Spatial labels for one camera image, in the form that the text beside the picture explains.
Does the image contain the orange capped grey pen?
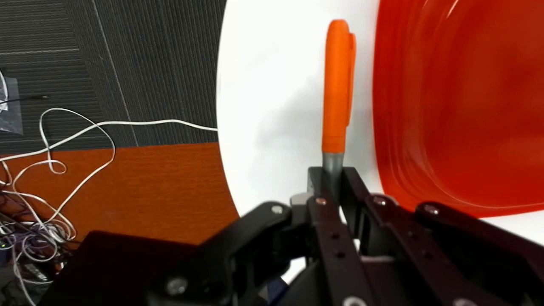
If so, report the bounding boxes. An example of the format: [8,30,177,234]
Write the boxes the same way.
[319,19,358,193]

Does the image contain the tangled cable bundle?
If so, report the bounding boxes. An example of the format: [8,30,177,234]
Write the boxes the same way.
[0,189,78,306]

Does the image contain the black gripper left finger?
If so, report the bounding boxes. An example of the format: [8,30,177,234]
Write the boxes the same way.
[149,167,377,306]

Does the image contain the white floor cable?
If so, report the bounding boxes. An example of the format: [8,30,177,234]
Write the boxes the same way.
[0,106,221,189]

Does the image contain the red bowl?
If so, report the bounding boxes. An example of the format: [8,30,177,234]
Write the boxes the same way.
[372,0,544,222]

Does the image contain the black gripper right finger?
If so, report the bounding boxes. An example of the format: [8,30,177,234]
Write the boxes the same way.
[340,167,544,306]

